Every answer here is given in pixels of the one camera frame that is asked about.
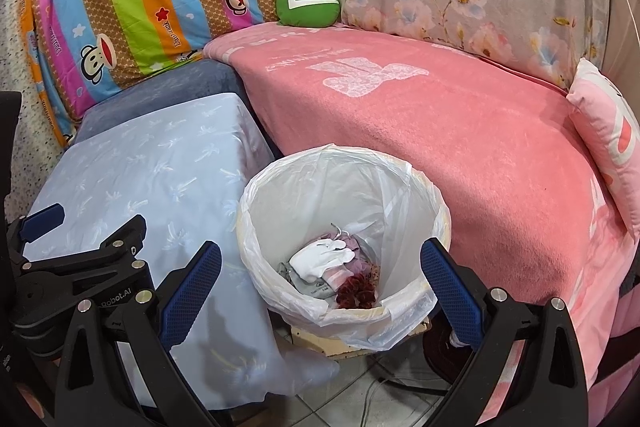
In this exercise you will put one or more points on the speckled cream cloth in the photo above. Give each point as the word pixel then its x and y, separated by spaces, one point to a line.
pixel 37 142

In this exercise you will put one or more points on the green round cushion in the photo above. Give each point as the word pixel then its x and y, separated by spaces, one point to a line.
pixel 307 9

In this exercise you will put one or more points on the dark red round base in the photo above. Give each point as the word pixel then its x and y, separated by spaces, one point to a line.
pixel 440 352

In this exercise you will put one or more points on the grey white sock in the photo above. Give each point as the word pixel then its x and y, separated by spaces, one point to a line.
pixel 305 284

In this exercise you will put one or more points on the mauve cloth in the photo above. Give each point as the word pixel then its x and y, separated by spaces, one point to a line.
pixel 356 252

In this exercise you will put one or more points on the light pink bed sheet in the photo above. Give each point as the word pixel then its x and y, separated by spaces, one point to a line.
pixel 600 267

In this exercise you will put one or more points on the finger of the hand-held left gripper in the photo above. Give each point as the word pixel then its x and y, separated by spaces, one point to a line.
pixel 42 219
pixel 110 247

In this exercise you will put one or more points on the light blue palm-print cloth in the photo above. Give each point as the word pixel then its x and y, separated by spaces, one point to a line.
pixel 150 167

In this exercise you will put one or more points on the beige waste bin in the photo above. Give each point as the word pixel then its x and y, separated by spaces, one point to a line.
pixel 350 314

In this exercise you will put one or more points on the cardboard board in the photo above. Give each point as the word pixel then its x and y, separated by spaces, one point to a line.
pixel 340 349

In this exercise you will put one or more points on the blue-grey velvet cushion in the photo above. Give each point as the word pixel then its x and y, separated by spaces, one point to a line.
pixel 165 92

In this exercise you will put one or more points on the leopard print scrunchie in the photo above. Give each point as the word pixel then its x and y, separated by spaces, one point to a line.
pixel 373 273

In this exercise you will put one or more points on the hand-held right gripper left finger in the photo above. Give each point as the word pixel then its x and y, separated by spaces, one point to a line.
pixel 192 292

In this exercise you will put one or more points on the white plastic bin liner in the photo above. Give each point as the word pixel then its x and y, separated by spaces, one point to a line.
pixel 300 197

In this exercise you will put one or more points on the dark red scrunchie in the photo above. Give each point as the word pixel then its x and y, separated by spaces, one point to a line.
pixel 355 292

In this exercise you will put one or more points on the pale pinkish white cloth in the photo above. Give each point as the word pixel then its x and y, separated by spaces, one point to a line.
pixel 320 259

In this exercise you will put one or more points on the pink cartoon pillow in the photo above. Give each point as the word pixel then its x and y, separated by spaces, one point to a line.
pixel 605 122

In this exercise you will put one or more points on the pink blanket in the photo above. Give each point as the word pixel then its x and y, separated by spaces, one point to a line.
pixel 450 157

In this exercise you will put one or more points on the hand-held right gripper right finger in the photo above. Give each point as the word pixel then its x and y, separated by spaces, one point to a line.
pixel 450 292

